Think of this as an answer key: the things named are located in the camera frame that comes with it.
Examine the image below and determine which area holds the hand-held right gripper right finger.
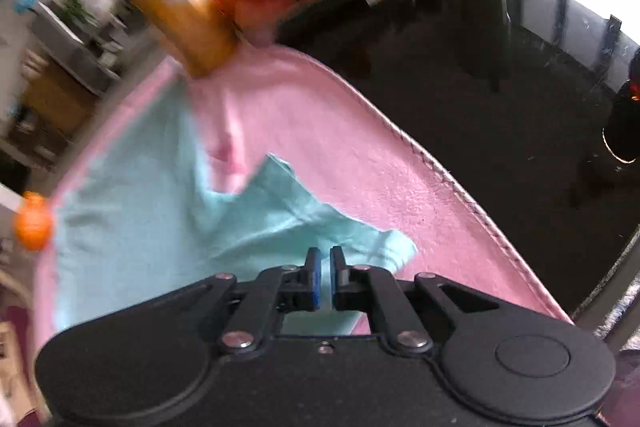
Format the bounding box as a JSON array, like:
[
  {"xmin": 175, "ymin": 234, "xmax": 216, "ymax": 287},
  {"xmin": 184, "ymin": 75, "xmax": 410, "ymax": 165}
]
[{"xmin": 330, "ymin": 245, "xmax": 501, "ymax": 355}]

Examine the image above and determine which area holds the pink printed blanket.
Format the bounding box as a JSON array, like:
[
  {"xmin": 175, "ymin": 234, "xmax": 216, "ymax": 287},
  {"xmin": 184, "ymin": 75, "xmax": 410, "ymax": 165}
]
[{"xmin": 32, "ymin": 42, "xmax": 576, "ymax": 358}]

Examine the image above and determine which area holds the grey television stand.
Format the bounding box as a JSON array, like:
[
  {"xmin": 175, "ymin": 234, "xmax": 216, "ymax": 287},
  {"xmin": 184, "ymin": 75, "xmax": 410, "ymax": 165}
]
[{"xmin": 30, "ymin": 2, "xmax": 131, "ymax": 82}]

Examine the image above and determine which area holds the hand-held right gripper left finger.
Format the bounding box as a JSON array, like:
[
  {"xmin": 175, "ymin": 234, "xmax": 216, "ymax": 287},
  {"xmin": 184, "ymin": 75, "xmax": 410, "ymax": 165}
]
[{"xmin": 172, "ymin": 247, "xmax": 322, "ymax": 354}]

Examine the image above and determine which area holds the wooden cabinet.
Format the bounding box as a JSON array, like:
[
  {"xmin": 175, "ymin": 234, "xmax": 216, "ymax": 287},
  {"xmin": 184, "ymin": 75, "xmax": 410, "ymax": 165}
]
[{"xmin": 15, "ymin": 57, "xmax": 96, "ymax": 138}]

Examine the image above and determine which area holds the green potted plant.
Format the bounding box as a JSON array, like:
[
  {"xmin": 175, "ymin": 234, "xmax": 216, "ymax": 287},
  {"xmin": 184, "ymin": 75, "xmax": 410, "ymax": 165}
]
[{"xmin": 60, "ymin": 0, "xmax": 98, "ymax": 28}]

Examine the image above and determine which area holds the maroon chair with gold frame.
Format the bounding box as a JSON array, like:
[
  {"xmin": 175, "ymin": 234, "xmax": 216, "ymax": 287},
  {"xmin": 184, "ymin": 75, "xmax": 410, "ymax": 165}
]
[{"xmin": 0, "ymin": 267, "xmax": 51, "ymax": 427}]

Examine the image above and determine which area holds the teal garment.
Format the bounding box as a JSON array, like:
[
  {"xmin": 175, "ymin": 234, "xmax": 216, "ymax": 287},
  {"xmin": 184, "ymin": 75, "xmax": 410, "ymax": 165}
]
[{"xmin": 52, "ymin": 92, "xmax": 418, "ymax": 338}]

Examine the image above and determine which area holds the pale orange apple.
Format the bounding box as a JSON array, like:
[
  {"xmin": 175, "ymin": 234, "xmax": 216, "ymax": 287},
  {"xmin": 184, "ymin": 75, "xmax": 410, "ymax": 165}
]
[{"xmin": 234, "ymin": 0, "xmax": 296, "ymax": 48}]

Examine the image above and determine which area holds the large bumpy orange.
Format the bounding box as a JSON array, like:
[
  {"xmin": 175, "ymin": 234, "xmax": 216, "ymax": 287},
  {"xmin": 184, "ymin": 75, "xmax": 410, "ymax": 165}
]
[{"xmin": 14, "ymin": 192, "xmax": 53, "ymax": 253}]

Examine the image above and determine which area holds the dark round object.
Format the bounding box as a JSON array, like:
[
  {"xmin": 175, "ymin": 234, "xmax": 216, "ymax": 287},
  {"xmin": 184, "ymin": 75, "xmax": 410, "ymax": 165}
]
[{"xmin": 602, "ymin": 54, "xmax": 640, "ymax": 165}]

